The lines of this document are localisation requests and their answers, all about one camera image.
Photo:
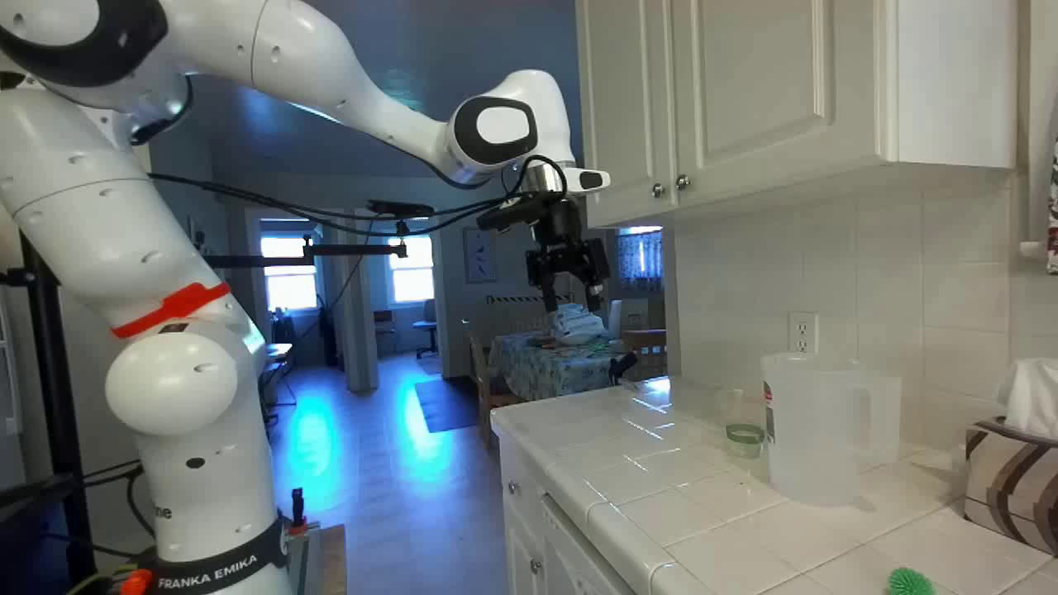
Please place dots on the floral curtain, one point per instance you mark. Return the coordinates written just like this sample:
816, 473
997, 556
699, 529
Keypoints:
1053, 210

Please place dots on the white room pillar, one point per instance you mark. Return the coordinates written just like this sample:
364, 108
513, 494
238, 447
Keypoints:
356, 319

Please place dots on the table with patterned cloth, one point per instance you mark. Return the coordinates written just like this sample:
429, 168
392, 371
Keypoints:
550, 368

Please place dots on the white upper cabinet carcass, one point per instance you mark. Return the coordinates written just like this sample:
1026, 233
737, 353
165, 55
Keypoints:
953, 78

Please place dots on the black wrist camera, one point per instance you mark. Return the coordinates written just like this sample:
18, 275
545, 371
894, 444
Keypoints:
513, 211

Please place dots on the white tissue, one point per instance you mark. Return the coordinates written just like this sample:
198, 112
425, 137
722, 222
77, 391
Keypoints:
1036, 397

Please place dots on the white wall outlet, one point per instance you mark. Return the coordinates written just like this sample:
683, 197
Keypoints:
805, 336

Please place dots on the black camera boom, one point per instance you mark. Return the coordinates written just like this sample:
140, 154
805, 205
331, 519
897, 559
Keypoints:
331, 253

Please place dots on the dark floor rug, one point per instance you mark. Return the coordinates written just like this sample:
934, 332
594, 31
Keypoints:
448, 405

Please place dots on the white counter base cabinet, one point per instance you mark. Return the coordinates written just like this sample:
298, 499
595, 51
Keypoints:
539, 529

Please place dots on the dark wooden chair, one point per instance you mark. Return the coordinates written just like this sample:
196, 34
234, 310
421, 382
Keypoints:
481, 382

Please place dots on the red tape band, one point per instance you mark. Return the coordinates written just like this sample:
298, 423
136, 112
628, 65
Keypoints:
169, 308

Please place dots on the framed wall picture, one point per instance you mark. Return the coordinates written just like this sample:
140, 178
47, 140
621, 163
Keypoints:
481, 254

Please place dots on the robot mounting table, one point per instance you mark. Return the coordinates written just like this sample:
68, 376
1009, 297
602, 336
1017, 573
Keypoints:
323, 563

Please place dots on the white translucent plastic pitcher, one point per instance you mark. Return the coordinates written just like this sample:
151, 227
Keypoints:
812, 440

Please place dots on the black stand pole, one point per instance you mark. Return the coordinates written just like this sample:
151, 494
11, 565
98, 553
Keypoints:
55, 440

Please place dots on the clear plastic cup green band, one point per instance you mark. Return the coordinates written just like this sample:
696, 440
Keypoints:
746, 429

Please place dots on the folded white towels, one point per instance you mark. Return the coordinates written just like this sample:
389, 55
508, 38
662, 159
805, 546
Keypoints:
576, 325

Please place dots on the bright room window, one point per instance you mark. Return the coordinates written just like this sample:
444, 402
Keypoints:
290, 275
642, 254
414, 271

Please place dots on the small green object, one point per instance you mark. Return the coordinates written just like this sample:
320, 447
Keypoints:
910, 581

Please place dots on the black bar camera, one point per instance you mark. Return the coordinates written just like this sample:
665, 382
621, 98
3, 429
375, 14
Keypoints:
401, 205

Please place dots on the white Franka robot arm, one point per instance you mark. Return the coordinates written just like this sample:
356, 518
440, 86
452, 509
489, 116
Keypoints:
86, 220

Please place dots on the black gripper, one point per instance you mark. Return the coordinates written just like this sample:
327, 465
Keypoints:
563, 254

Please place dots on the white upper cabinet door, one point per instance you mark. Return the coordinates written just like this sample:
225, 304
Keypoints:
622, 99
772, 86

